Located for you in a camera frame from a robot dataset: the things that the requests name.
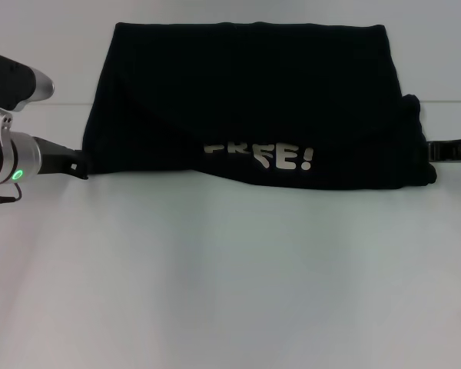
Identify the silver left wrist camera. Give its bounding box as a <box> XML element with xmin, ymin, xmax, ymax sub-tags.
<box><xmin>0</xmin><ymin>48</ymin><xmax>55</xmax><ymax>134</ymax></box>

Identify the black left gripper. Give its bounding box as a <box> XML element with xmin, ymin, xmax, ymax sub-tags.
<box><xmin>36</xmin><ymin>136</ymin><xmax>90</xmax><ymax>181</ymax></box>

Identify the black shirt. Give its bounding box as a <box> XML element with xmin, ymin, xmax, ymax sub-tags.
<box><xmin>82</xmin><ymin>22</ymin><xmax>438</xmax><ymax>190</ymax></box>

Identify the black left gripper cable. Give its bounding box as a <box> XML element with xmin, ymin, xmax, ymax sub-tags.
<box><xmin>0</xmin><ymin>183</ymin><xmax>23</xmax><ymax>203</ymax></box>

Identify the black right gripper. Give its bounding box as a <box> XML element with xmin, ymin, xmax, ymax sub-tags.
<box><xmin>425</xmin><ymin>135</ymin><xmax>461</xmax><ymax>163</ymax></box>

